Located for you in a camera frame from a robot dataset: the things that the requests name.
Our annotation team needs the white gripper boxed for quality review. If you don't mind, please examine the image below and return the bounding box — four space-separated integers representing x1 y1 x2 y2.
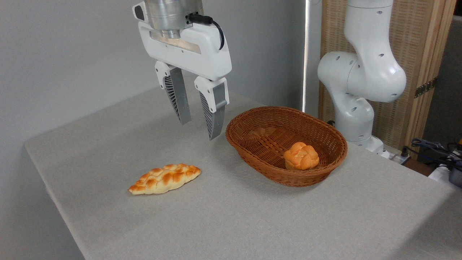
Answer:
138 21 232 141

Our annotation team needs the round knotted bread roll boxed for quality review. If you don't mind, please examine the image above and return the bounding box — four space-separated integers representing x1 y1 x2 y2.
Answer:
283 142 320 171

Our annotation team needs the long braided bread loaf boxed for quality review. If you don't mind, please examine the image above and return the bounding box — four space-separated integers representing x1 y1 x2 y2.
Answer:
128 163 202 195

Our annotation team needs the brown wicker oval basket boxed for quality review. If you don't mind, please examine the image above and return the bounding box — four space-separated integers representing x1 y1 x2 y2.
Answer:
225 106 348 187

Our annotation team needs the grey tablecloth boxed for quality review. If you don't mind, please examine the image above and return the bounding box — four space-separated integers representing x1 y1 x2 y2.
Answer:
24 76 462 260

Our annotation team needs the white vertical pole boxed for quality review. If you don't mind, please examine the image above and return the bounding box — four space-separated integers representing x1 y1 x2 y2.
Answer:
302 0 311 113

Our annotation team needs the white power strip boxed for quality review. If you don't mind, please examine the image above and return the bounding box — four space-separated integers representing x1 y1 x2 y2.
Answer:
382 144 413 165

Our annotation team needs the dark metal screen hinge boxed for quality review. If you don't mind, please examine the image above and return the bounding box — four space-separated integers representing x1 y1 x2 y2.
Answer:
414 77 438 99

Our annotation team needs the dark grey device box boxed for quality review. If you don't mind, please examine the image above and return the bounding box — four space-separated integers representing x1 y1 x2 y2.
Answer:
449 167 462 189

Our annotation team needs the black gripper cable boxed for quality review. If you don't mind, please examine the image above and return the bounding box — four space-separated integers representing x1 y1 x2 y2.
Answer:
187 13 225 51

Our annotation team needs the black cable bundle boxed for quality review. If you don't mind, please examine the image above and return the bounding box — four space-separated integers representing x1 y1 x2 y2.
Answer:
401 138 462 171

